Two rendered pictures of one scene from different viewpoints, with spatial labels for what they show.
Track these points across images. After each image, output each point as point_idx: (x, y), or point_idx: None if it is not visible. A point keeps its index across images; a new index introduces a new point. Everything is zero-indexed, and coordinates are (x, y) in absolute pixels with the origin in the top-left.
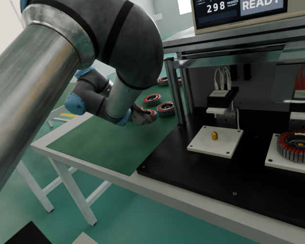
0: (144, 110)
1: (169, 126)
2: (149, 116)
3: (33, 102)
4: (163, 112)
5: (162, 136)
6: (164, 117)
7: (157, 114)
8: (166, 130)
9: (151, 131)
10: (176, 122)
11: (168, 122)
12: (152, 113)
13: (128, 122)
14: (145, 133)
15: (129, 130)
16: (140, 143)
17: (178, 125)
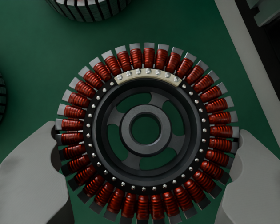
0: (92, 94)
1: (209, 55)
2: (262, 144)
3: None
4: (113, 0)
5: (251, 120)
6: (125, 19)
7: (66, 23)
8: (226, 80)
9: (175, 126)
10: (262, 22)
11: (179, 36)
12: (205, 86)
13: None
14: (170, 153)
15: (71, 190)
16: (215, 209)
17: None
